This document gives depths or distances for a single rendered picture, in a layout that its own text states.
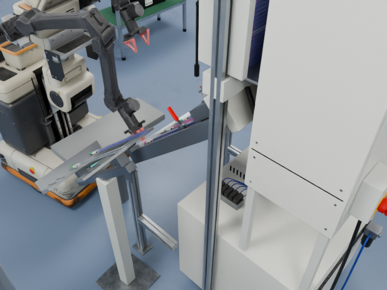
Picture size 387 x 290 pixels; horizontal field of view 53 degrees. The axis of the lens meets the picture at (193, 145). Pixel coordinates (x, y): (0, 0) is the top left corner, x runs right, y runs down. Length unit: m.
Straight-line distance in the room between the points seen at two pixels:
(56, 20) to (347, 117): 1.19
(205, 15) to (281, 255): 0.98
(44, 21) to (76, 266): 1.32
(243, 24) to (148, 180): 1.84
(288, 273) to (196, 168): 1.36
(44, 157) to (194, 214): 1.21
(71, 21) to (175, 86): 2.03
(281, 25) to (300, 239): 0.98
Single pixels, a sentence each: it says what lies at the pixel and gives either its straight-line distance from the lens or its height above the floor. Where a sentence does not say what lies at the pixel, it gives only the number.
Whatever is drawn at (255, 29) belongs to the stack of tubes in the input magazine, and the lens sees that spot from 1.06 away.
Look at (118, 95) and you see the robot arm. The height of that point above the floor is 0.93.
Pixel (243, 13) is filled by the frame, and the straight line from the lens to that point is 0.98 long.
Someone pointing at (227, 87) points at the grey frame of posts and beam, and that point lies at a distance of 1.09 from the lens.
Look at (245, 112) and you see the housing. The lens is 1.24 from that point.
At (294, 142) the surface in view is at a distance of 1.07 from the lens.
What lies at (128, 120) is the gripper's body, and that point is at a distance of 1.85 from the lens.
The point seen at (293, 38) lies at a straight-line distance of 0.93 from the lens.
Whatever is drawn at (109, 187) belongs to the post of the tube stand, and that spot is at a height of 0.79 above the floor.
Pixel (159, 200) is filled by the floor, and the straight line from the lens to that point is 2.55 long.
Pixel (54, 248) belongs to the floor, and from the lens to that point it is 2.46.
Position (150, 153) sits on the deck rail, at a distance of 1.65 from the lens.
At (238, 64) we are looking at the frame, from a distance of 1.04.
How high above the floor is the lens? 1.96
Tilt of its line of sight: 42 degrees down
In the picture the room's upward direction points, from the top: straight up
